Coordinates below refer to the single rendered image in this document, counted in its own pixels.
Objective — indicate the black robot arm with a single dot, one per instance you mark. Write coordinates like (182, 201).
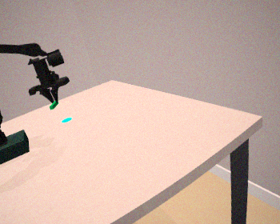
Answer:
(54, 59)

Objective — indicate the green rectangular post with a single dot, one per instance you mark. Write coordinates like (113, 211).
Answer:
(53, 105)

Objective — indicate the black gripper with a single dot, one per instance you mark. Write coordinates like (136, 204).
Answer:
(46, 81)

